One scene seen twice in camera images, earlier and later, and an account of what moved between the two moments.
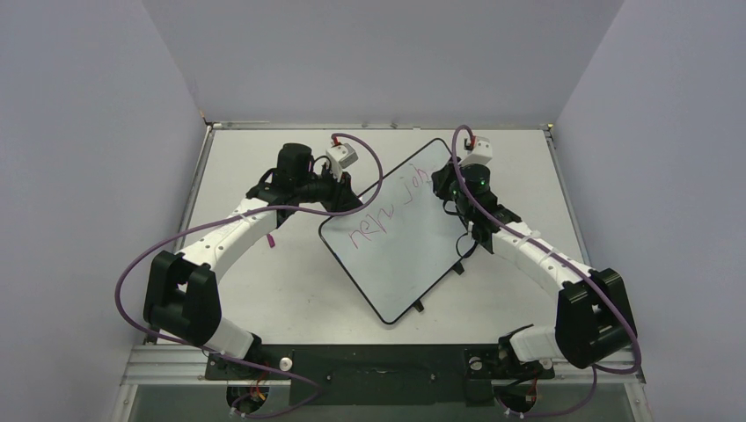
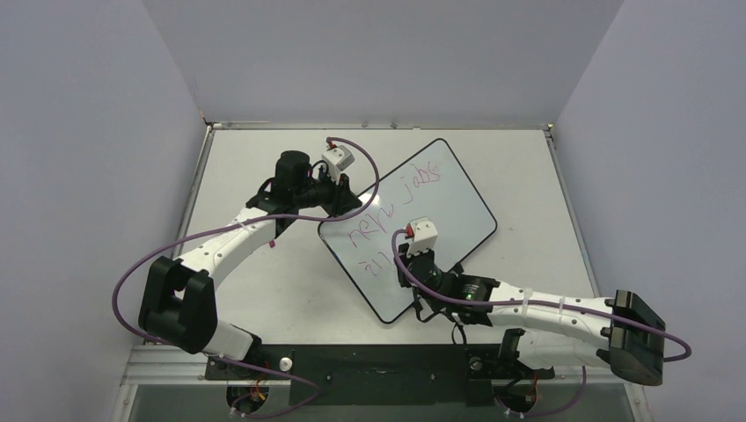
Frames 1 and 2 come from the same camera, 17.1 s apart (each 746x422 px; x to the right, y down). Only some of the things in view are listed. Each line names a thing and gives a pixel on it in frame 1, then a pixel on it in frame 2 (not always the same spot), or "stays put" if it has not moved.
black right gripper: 444,179 to 415,265
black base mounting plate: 380,374 stays put
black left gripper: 342,199 stays put
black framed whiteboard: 398,245 stays put
